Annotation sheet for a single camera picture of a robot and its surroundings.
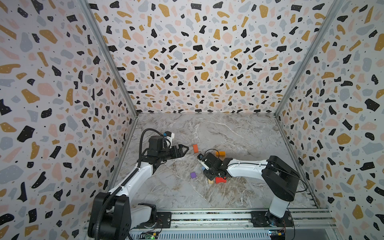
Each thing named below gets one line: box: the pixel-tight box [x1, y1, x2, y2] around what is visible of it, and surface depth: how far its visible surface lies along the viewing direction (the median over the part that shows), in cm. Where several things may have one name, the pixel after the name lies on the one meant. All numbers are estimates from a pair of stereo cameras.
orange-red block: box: [193, 144, 199, 153], surface depth 105 cm
